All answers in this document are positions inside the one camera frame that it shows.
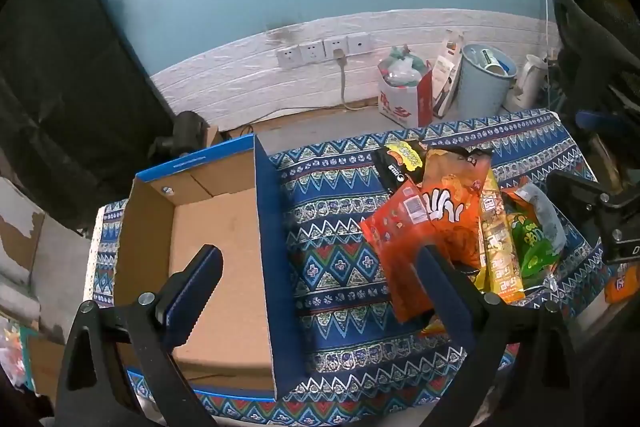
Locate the white electric kettle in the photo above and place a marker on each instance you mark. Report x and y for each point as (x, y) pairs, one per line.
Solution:
(523, 94)

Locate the small cardboard box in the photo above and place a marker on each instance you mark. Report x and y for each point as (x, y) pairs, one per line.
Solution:
(213, 136)

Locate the black yellow snack bag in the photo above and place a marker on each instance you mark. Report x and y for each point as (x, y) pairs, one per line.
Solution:
(399, 161)

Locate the white wall socket strip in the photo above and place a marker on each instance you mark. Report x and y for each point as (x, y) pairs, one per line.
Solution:
(323, 50)

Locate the large orange chips bag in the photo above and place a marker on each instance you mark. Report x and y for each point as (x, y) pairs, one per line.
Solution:
(453, 179)

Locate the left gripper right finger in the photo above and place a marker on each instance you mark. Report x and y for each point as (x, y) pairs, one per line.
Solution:
(543, 387)

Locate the red white shopping bag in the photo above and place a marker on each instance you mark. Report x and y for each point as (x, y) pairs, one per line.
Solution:
(405, 88)

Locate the black curtain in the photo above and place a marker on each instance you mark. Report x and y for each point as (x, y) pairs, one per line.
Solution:
(79, 116)

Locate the orange fries snack bag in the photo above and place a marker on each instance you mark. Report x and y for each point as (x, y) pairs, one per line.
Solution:
(623, 286)

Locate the yellow popcorn snack bag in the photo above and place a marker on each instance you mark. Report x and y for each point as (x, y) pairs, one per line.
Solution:
(504, 275)

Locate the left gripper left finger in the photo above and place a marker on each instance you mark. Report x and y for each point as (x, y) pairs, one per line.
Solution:
(94, 389)

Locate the blue cardboard box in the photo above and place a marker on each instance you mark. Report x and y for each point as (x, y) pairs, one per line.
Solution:
(247, 337)

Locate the red snack packet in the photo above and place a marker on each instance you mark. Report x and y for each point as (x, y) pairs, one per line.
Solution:
(396, 232)

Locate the white cardboard packaging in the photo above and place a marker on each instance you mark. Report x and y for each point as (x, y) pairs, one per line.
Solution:
(445, 73)

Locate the blue patterned tablecloth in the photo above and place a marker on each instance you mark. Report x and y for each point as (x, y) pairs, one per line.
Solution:
(359, 359)

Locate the black spotlight lamp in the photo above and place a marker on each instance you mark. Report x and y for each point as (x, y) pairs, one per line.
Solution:
(188, 135)

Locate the green pea snack bag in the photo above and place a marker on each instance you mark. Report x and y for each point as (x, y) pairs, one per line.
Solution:
(536, 230)

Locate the light blue waste bin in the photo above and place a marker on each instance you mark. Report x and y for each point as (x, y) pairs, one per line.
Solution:
(486, 75)

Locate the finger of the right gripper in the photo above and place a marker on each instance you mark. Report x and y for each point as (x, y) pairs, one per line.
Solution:
(577, 197)

